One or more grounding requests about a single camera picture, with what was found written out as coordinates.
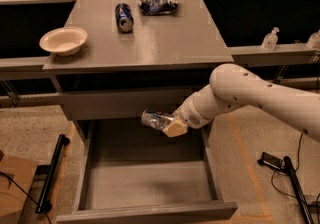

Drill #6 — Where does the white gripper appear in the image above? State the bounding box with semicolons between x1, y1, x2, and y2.
163;94;214;138

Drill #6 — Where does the silver redbull can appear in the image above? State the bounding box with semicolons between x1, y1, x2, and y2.
141;110;174;131

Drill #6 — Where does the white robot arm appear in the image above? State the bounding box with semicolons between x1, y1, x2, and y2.
163;64;320;141

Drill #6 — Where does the open grey middle drawer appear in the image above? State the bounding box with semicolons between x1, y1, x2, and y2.
57;118;238;224

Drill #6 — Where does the grey drawer cabinet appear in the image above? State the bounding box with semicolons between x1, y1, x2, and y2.
42;0;235;142

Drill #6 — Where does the blue pepsi can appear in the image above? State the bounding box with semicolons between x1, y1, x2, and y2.
115;3;134;33

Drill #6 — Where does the black device on floor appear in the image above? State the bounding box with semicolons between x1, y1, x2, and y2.
258;152;283;170

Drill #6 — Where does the black bar right floor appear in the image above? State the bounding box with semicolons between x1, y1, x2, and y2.
283;156;314;224

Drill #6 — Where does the black bar floor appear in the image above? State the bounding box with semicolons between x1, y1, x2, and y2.
35;134;70;214
283;156;314;224

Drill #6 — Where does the clear sanitizer bottle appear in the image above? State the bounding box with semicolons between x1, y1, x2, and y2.
261;27;279;51

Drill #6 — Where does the blue crumpled chip bag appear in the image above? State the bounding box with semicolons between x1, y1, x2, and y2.
138;0;178;16

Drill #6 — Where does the white paper bowl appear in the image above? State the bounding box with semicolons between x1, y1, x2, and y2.
39;27;88;56

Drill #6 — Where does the black bar left floor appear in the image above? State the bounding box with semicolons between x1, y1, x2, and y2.
35;134;70;214

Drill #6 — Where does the cardboard box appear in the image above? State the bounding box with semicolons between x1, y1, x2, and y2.
0;152;38;224

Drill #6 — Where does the black floor cable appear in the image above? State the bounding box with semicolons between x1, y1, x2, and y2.
270;132;320;224

